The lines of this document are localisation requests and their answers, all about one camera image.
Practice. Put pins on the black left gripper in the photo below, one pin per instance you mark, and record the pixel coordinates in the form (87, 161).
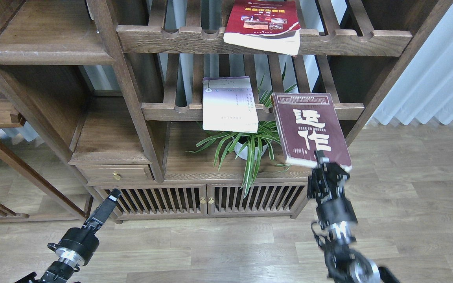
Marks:
(78, 245)

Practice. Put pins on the white lavender book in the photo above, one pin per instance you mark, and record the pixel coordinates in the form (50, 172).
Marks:
(228, 105)

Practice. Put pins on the dark wooden bookshelf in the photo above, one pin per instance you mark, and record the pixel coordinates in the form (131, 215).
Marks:
(110, 86)

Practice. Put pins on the maroon book white characters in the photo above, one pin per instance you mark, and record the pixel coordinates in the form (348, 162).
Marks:
(307, 122)

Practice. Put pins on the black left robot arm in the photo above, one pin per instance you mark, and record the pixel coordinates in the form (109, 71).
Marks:
(58, 272)

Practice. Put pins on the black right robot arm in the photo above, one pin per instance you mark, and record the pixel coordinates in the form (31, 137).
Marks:
(346, 265)

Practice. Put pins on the white plant pot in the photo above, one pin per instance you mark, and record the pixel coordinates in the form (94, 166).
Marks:
(243, 153)

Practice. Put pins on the white pleated curtain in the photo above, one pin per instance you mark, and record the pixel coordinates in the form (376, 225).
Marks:
(424, 92)

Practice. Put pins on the green spider plant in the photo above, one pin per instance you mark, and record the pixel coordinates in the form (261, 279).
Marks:
(226, 140)

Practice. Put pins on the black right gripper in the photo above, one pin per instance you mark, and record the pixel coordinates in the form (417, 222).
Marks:
(326, 184)

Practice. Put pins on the wooden side rack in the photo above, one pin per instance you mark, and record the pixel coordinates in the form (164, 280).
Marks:
(25, 188)

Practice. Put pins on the red cover book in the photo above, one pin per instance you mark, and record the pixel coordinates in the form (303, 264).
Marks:
(264, 25)

